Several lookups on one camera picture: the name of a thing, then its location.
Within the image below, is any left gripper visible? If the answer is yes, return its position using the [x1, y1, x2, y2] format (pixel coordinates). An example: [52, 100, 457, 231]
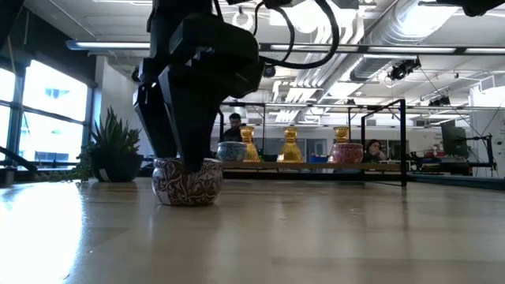
[133, 29, 228, 174]

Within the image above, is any brown floral candle tin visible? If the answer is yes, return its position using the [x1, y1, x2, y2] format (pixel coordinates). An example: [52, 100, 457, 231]
[151, 157, 224, 207]

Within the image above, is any amber glass candlestick holder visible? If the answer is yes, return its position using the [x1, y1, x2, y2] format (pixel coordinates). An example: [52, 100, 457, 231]
[333, 125, 350, 144]
[277, 125, 305, 163]
[239, 125, 261, 163]

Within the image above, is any pink floral candle tin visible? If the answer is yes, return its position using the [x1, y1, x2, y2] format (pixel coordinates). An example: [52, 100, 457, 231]
[329, 142, 365, 164]

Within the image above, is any blue floral candle tin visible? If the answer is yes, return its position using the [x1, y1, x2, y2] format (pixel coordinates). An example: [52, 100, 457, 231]
[216, 141, 248, 163]

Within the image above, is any person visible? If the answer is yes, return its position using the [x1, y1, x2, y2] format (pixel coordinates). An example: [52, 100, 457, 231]
[223, 112, 244, 143]
[361, 138, 390, 163]

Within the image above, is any potted succulent plant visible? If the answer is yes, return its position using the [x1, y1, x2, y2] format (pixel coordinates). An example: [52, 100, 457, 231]
[77, 105, 145, 184]

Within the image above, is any large window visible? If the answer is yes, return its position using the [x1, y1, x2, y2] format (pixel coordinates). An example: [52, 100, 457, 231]
[0, 58, 95, 170]

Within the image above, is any white ceiling light panel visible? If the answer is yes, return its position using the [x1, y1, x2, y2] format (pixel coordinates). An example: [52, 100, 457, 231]
[271, 0, 358, 28]

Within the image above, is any black ceiling track light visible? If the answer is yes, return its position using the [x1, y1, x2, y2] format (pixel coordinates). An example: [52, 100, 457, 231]
[388, 57, 422, 81]

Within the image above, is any black computer monitor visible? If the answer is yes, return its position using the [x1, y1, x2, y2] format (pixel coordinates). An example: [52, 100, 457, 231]
[440, 120, 469, 159]

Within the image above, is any wooden shelf with black frame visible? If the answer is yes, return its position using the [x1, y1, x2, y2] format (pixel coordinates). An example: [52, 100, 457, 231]
[215, 98, 409, 188]

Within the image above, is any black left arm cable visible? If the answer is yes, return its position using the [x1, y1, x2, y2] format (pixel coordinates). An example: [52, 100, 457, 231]
[212, 0, 341, 71]

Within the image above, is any silver air duct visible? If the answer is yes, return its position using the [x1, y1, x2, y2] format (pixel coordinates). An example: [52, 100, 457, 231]
[346, 0, 462, 82]

